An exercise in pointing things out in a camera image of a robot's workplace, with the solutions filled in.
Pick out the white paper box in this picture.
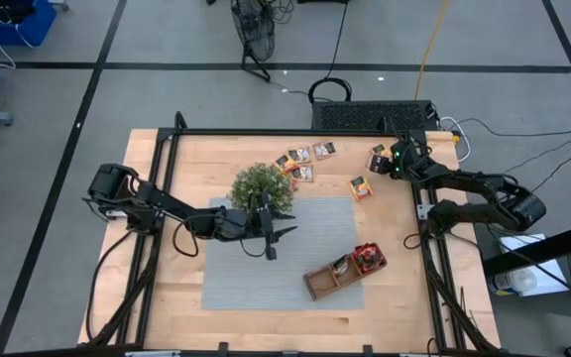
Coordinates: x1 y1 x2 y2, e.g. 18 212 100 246
498 232 570 298

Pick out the black coiled cable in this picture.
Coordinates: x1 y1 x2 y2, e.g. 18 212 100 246
307 0 354 105

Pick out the artificial green potted plant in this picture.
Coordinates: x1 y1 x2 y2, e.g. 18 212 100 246
228 163 296 219

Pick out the large blue plastic bin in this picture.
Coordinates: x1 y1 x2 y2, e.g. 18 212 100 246
0 0 57 47

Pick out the black floor cable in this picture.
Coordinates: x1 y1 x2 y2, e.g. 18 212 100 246
456 117 571 139

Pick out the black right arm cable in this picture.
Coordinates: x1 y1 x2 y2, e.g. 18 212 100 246
402 231 428 251

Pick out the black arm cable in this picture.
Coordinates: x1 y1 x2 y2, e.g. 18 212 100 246
402 231 428 251
171 213 203 259

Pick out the yellow hanging cable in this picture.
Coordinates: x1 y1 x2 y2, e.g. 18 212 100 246
413 0 451 100

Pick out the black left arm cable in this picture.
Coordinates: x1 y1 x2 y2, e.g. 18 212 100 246
171 213 203 259

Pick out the black desk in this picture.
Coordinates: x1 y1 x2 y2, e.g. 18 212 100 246
481 217 571 357

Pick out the black floor fan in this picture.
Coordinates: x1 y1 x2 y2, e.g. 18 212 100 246
229 0 278 83

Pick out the wooden compartment tray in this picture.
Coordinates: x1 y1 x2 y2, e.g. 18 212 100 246
302 241 389 302

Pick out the grey woven placemat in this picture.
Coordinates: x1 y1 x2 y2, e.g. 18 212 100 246
200 196 366 312

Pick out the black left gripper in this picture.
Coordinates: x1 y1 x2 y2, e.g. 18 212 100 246
244 191 299 262

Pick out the black computer tower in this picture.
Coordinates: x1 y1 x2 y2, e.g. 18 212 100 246
310 99 441 133

